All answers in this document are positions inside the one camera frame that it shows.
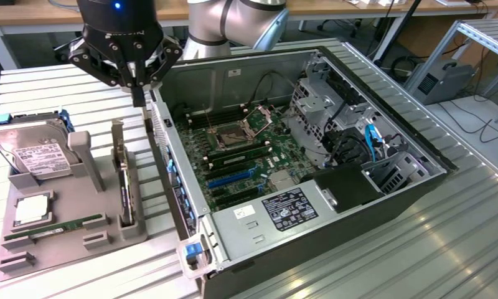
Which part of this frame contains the green RAM stick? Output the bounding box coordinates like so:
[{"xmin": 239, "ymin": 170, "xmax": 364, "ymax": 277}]
[
  {"xmin": 3, "ymin": 216, "xmax": 104, "ymax": 242},
  {"xmin": 211, "ymin": 149, "xmax": 272, "ymax": 166}
]

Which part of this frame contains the silver disk bay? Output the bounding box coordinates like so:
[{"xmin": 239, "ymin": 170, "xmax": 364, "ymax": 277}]
[{"xmin": 361, "ymin": 151, "xmax": 448, "ymax": 196}]

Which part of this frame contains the grey parts rack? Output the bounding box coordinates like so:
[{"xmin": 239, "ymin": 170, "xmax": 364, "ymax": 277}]
[{"xmin": 0, "ymin": 130, "xmax": 151, "ymax": 283}]

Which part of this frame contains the black stand pole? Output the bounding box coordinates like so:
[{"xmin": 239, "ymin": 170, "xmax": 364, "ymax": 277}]
[{"xmin": 373, "ymin": 0, "xmax": 424, "ymax": 63}]

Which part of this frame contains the black floor cable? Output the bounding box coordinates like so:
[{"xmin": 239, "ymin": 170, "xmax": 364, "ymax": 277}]
[{"xmin": 437, "ymin": 93, "xmax": 498, "ymax": 145}]

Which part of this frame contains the black plastic shroud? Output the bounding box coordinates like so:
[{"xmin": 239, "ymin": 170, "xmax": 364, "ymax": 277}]
[{"xmin": 298, "ymin": 162, "xmax": 386, "ymax": 214}]

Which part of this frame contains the black power wire bundle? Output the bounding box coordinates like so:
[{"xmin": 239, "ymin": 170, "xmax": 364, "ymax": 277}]
[{"xmin": 321, "ymin": 127, "xmax": 373, "ymax": 166}]

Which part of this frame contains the graphics card with black cooler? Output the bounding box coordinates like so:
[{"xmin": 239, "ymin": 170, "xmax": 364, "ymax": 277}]
[{"xmin": 109, "ymin": 120, "xmax": 137, "ymax": 227}]

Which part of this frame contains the grey power supply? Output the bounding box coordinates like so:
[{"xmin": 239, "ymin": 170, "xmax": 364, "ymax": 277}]
[{"xmin": 209, "ymin": 179, "xmax": 344, "ymax": 262}]

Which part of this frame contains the aluminium slat frame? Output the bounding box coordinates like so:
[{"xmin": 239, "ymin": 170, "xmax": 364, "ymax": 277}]
[{"xmin": 414, "ymin": 18, "xmax": 498, "ymax": 97}]

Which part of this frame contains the black office chair base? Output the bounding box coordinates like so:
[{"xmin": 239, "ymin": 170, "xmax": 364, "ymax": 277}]
[{"xmin": 314, "ymin": 18, "xmax": 362, "ymax": 39}]

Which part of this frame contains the silver chipset heat sink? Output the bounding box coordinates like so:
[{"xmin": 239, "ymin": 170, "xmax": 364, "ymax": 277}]
[{"xmin": 269, "ymin": 173, "xmax": 294, "ymax": 191}]

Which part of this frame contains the grey computer tower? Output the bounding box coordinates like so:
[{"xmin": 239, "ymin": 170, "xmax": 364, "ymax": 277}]
[{"xmin": 405, "ymin": 57, "xmax": 477, "ymax": 106}]

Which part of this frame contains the black expansion slot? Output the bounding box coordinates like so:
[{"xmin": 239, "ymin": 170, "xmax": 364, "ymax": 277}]
[
  {"xmin": 204, "ymin": 163, "xmax": 251, "ymax": 181},
  {"xmin": 211, "ymin": 186, "xmax": 259, "ymax": 202},
  {"xmin": 213, "ymin": 193, "xmax": 261, "ymax": 210}
]

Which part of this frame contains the blue expansion slot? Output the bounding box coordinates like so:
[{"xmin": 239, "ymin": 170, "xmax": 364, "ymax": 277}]
[{"xmin": 207, "ymin": 170, "xmax": 255, "ymax": 189}]

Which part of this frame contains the CPU socket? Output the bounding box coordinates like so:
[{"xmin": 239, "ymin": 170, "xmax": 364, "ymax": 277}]
[{"xmin": 207, "ymin": 123, "xmax": 257, "ymax": 153}]

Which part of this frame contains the silver CPU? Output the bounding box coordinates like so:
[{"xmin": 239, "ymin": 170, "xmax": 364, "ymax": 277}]
[{"xmin": 12, "ymin": 195, "xmax": 55, "ymax": 225}]

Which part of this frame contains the blue data wire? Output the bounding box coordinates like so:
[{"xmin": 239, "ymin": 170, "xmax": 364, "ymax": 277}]
[{"xmin": 362, "ymin": 123, "xmax": 385, "ymax": 164}]

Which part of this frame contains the blue case latch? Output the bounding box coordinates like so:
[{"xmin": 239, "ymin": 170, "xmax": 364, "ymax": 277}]
[{"xmin": 183, "ymin": 242, "xmax": 203, "ymax": 260}]

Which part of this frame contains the black looped wire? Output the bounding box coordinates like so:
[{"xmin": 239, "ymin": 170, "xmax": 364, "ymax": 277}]
[{"xmin": 251, "ymin": 71, "xmax": 294, "ymax": 105}]

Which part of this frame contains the metal socket cover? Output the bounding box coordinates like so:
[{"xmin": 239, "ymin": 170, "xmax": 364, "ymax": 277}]
[{"xmin": 243, "ymin": 105, "xmax": 276, "ymax": 131}]

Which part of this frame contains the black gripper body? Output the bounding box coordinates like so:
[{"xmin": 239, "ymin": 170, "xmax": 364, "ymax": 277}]
[{"xmin": 76, "ymin": 0, "xmax": 167, "ymax": 88}]

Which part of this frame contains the silver hard disk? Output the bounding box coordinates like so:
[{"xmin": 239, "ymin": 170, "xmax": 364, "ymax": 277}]
[{"xmin": 0, "ymin": 120, "xmax": 73, "ymax": 181}]

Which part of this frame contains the black RAM slot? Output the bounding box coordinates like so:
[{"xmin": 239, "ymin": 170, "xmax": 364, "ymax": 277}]
[
  {"xmin": 189, "ymin": 110, "xmax": 251, "ymax": 125},
  {"xmin": 187, "ymin": 103, "xmax": 247, "ymax": 117},
  {"xmin": 191, "ymin": 113, "xmax": 252, "ymax": 129},
  {"xmin": 201, "ymin": 139, "xmax": 267, "ymax": 158},
  {"xmin": 188, "ymin": 107, "xmax": 248, "ymax": 121},
  {"xmin": 204, "ymin": 142, "xmax": 269, "ymax": 161}
]

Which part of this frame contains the open black PC case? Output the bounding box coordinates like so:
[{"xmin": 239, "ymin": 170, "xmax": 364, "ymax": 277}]
[{"xmin": 143, "ymin": 45, "xmax": 460, "ymax": 299}]

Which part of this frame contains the green motherboard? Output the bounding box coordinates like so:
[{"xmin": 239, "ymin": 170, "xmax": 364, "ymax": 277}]
[{"xmin": 172, "ymin": 102, "xmax": 318, "ymax": 212}]

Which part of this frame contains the black coiled cable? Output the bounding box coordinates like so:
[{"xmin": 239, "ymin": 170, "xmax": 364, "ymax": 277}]
[{"xmin": 389, "ymin": 55, "xmax": 417, "ymax": 78}]

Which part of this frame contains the silver perforated drive cage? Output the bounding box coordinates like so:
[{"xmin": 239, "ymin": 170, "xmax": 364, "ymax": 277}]
[{"xmin": 288, "ymin": 76, "xmax": 377, "ymax": 171}]

